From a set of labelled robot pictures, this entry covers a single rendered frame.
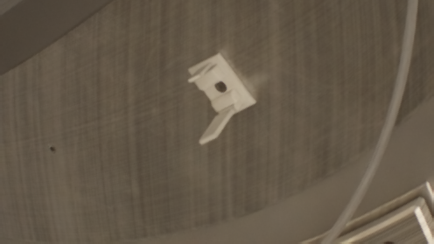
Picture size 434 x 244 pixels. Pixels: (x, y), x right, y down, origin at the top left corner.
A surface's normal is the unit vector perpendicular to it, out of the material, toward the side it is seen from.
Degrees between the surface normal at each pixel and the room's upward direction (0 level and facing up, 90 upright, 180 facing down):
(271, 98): 90
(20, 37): 90
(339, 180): 90
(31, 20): 90
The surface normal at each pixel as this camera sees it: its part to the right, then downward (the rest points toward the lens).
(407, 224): -0.46, 0.51
